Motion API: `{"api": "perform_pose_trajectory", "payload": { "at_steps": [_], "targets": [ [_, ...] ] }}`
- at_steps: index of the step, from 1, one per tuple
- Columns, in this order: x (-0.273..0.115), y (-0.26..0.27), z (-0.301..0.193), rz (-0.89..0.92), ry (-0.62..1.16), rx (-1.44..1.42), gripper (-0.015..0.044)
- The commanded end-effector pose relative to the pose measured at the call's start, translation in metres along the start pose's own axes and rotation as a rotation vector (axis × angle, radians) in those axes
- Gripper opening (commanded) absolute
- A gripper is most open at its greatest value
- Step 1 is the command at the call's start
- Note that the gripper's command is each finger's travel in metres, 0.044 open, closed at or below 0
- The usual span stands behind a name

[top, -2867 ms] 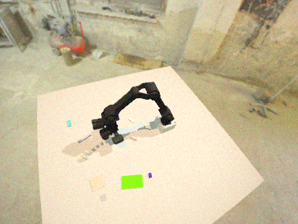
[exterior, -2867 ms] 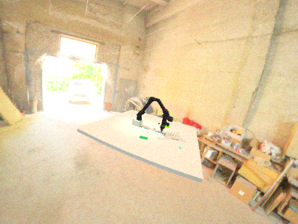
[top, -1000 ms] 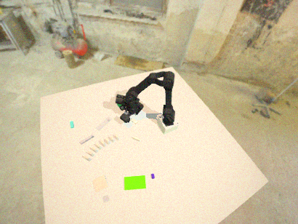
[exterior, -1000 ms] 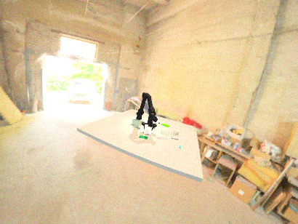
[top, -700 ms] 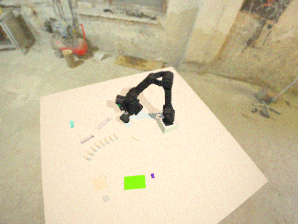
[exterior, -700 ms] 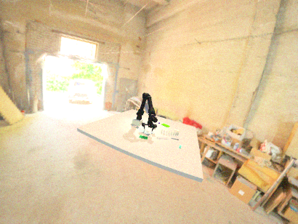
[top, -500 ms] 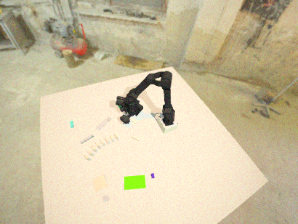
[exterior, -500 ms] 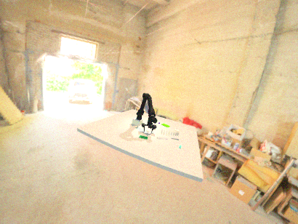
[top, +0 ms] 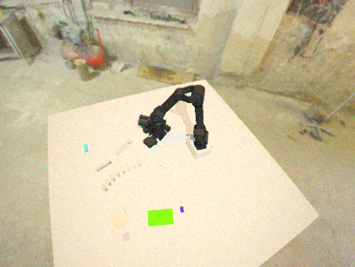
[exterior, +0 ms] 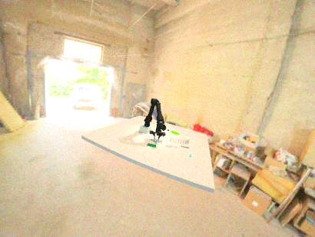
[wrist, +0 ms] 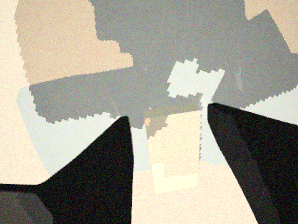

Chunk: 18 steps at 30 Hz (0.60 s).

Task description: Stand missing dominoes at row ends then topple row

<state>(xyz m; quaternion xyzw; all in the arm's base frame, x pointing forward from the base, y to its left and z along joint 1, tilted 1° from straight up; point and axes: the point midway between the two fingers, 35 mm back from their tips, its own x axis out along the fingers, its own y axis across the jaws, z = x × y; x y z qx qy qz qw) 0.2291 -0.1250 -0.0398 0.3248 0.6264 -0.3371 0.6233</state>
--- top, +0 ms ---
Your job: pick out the pale yellow flat square block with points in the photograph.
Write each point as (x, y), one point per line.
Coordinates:
(119, 218)

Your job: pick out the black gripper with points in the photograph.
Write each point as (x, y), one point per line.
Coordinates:
(150, 142)

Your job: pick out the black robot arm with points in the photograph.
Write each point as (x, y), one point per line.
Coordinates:
(156, 119)

